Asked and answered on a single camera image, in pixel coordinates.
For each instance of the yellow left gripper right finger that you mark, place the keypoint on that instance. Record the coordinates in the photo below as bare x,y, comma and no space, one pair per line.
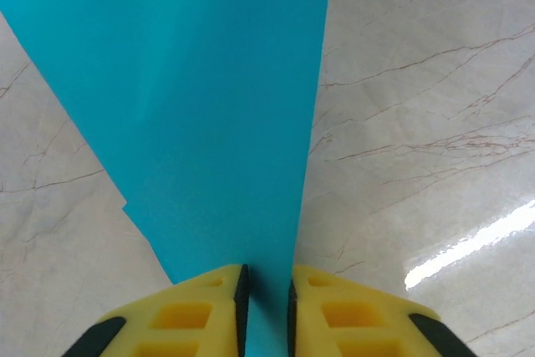
388,311

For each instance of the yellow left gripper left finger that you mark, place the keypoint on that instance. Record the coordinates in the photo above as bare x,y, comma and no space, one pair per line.
146,311

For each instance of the blue square paper sheet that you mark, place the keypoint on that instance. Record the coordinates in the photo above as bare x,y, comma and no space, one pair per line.
188,123

